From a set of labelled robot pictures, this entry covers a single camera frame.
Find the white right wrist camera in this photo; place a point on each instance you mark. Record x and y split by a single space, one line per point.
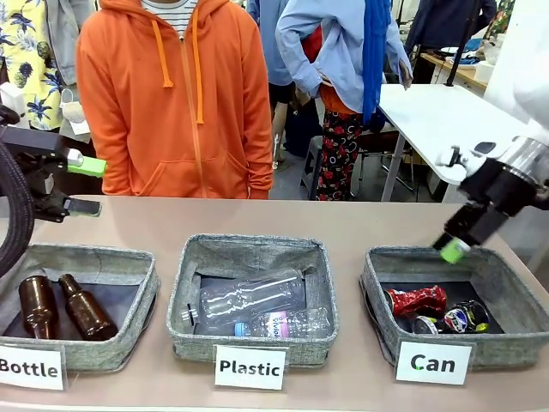
456 169

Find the grey fabric basket can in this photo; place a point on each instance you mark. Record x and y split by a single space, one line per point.
506 274

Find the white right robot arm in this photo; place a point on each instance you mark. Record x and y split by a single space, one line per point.
523 64

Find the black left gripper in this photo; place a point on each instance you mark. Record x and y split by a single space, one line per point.
38 150

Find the white sign reading can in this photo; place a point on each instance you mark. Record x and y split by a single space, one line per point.
433 362

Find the grey hanging jacket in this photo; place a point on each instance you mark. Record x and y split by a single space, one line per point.
64 38

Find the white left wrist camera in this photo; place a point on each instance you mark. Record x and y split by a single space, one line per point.
10 103

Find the grey fabric basket bottle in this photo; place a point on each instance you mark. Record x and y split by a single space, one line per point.
107 262

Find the person in orange hoodie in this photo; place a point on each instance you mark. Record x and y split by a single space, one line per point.
171 107

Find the white mesh pouch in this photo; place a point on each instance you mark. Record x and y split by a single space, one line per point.
74 116

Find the small clear bottle blue cap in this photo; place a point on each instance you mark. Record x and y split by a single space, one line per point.
296 322

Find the white side table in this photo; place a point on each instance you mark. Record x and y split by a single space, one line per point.
442 116

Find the white paper roll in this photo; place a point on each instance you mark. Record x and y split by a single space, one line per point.
486 72

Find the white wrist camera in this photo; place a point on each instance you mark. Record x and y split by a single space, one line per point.
10 103
456 169

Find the figure blue shirt floral trousers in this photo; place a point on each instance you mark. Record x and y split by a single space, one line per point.
343 51

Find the person left forearm orange sleeve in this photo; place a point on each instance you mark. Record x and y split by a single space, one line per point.
259 141

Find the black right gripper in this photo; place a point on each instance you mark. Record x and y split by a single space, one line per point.
497 189

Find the wooden work table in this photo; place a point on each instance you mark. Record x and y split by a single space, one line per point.
463 74

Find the crushed red can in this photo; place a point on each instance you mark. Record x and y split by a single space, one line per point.
418 300

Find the person right forearm orange sleeve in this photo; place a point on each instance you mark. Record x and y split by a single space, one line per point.
98 137

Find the grey step stool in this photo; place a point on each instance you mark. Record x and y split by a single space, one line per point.
312 163

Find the brown glass bottle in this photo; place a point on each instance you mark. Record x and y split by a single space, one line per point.
38 304
88 313

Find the white sign reading bottle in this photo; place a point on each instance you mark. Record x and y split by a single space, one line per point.
30 367

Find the crushed black cola can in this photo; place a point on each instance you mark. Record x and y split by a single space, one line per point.
465 319

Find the large clear plastic bottle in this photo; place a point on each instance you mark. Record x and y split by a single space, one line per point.
249 296

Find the figure in yellow floral shirt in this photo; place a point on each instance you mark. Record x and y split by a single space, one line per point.
25 51

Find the white sign reading plastic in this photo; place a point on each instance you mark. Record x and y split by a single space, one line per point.
249 367

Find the grey fabric basket plastic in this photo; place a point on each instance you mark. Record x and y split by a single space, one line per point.
240 255

